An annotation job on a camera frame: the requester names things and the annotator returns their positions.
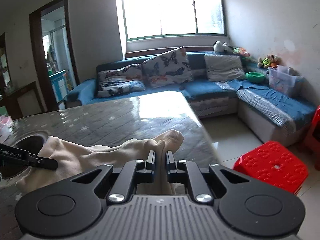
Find cream beige sweater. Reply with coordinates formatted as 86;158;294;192
16;129;184;194

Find pink tissue pack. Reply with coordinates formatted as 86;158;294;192
0;115;13;144

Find dark wooden sideboard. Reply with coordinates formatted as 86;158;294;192
1;81;45;120

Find blue white cabinet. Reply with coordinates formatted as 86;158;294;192
49;70;69;103

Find red plastic stool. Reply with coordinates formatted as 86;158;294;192
233;141;309;195
302;106;320;171

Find butterfly print pillow left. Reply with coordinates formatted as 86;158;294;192
97;63;146;98

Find butterfly print pillow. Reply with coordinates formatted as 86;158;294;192
142;47;194;88
97;63;146;98

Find blue sectional sofa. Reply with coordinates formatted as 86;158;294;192
64;52;316;146

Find butterfly print pillow right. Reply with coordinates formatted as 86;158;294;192
142;47;194;88

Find grey plain cushion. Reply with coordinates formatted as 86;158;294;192
204;54;246;82

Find green plastic basin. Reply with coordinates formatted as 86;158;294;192
246;72;265;84

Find white plush toy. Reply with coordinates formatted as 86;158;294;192
213;41;233;53

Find clear plastic storage box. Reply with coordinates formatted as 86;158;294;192
268;65;304;98

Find colourful plush toys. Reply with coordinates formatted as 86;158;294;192
257;55;280;69

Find dark wooden door frame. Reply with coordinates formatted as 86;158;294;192
29;0;80;112

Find window with frame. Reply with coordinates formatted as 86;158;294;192
122;0;226;41

